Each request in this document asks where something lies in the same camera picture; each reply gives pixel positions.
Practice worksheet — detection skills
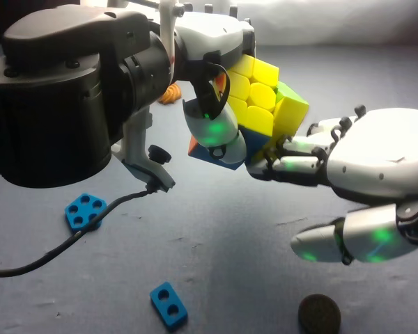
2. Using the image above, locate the orange swirl cookie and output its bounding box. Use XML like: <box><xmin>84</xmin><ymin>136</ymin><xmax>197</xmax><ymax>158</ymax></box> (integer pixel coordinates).
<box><xmin>158</xmin><ymin>83</ymin><xmax>182</xmax><ymax>105</ymax></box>

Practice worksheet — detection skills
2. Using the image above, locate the multicolour puzzle cube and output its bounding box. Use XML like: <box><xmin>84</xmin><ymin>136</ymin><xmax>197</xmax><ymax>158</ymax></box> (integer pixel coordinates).
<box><xmin>187</xmin><ymin>54</ymin><xmax>310</xmax><ymax>171</ymax></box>

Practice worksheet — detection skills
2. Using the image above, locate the grey table cloth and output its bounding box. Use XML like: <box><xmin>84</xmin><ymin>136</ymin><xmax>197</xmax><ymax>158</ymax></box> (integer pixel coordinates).
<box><xmin>0</xmin><ymin>43</ymin><xmax>418</xmax><ymax>334</ymax></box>

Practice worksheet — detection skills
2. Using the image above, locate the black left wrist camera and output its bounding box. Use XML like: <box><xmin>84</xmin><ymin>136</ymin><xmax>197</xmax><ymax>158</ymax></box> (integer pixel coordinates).
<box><xmin>146</xmin><ymin>144</ymin><xmax>177</xmax><ymax>193</ymax></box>

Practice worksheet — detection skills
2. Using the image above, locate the white backdrop cloth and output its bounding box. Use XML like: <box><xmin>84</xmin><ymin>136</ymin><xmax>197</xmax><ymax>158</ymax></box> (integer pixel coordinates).
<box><xmin>107</xmin><ymin>0</ymin><xmax>418</xmax><ymax>46</ymax></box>

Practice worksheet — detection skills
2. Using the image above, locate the blue pentagon block with holes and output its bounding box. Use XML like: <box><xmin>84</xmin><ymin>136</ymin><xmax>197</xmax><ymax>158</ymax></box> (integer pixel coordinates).
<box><xmin>64</xmin><ymin>193</ymin><xmax>108</xmax><ymax>233</ymax></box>

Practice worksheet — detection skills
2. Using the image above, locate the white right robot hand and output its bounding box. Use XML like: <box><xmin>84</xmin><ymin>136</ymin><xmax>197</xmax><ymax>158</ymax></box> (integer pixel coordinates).
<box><xmin>245</xmin><ymin>104</ymin><xmax>418</xmax><ymax>265</ymax></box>

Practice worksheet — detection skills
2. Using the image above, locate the black camera cable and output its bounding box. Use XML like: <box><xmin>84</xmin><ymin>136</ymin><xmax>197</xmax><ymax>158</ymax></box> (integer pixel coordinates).
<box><xmin>0</xmin><ymin>189</ymin><xmax>150</xmax><ymax>278</ymax></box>

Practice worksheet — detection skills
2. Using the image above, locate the chocolate sandwich cookie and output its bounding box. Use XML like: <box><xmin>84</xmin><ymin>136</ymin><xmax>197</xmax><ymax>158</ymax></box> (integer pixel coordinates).
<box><xmin>297</xmin><ymin>294</ymin><xmax>342</xmax><ymax>334</ymax></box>

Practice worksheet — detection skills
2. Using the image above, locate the blue two-hole block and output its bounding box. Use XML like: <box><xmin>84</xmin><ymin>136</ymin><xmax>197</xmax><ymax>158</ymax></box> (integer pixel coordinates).
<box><xmin>149</xmin><ymin>281</ymin><xmax>189</xmax><ymax>331</ymax></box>

